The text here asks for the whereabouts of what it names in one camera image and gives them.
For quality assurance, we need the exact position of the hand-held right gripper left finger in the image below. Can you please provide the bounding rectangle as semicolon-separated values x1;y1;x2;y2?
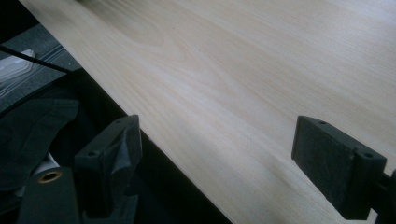
74;114;144;219

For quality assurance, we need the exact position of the dark cloth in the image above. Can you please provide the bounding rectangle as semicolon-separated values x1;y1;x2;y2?
0;98;79;191

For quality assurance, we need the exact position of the black cable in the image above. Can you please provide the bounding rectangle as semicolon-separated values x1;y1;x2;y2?
0;45;74;75

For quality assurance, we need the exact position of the white plastic object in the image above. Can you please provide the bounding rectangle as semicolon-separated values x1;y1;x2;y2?
0;49;36;84

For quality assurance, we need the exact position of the white round object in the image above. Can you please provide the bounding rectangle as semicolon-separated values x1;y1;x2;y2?
30;151;61;177

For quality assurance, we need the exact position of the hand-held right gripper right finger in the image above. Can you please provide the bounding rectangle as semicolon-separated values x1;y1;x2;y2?
290;115;388;221

